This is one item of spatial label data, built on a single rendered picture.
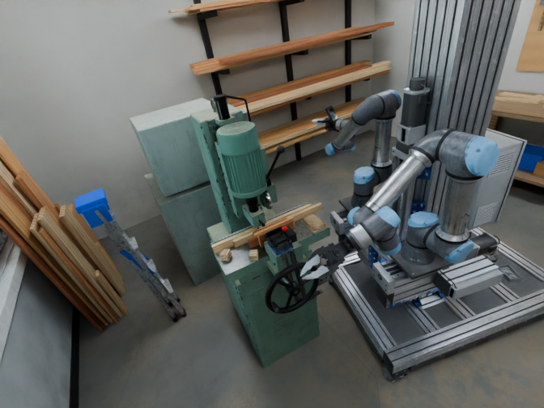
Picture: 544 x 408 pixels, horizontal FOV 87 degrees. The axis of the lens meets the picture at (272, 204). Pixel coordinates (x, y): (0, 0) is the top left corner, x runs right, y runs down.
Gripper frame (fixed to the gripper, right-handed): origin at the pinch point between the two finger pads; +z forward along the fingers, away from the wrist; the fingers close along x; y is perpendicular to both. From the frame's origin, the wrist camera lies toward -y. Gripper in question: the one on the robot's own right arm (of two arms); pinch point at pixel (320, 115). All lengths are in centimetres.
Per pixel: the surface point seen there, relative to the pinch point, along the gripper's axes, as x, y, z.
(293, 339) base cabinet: -96, 99, -67
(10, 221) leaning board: -203, -14, 37
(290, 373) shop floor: -109, 110, -78
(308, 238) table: -67, 26, -68
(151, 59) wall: -65, -55, 177
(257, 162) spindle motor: -77, -23, -58
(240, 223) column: -90, 22, -32
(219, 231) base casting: -102, 30, -17
